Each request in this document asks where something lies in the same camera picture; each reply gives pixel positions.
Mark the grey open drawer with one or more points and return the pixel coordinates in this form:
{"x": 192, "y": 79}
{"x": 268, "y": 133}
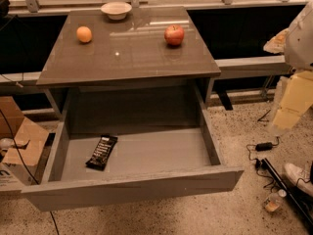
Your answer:
{"x": 166, "y": 148}

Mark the brown cardboard box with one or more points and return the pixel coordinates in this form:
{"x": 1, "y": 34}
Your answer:
{"x": 22, "y": 143}

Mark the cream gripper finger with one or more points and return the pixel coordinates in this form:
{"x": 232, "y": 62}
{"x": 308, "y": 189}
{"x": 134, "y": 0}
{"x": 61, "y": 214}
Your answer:
{"x": 293, "y": 97}
{"x": 276, "y": 45}

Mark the black power adapter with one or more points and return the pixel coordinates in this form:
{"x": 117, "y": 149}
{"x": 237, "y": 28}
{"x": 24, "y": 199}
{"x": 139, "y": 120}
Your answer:
{"x": 263, "y": 146}

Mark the grey metal rail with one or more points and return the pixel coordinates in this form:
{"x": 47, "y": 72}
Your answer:
{"x": 252, "y": 67}

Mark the white ceramic bowl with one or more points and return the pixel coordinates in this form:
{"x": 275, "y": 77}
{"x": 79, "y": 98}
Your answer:
{"x": 116, "y": 10}

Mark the orange fruit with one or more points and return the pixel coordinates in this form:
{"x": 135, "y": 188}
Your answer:
{"x": 84, "y": 34}

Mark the red apple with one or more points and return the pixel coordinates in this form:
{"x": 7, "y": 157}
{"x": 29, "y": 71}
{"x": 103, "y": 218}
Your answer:
{"x": 174, "y": 35}

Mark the black rxbar chocolate wrapper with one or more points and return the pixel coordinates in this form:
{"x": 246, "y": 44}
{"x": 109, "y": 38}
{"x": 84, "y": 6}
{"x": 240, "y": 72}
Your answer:
{"x": 102, "y": 152}

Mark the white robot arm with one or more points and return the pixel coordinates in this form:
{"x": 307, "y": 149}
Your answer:
{"x": 299, "y": 41}

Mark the white sneaker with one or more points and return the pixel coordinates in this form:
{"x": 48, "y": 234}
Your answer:
{"x": 300, "y": 178}

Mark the black power strip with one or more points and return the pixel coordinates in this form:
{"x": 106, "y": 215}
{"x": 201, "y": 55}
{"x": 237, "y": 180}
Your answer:
{"x": 291, "y": 196}

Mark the grey counter cabinet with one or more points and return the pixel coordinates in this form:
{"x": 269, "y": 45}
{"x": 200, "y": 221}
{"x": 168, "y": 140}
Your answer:
{"x": 130, "y": 50}

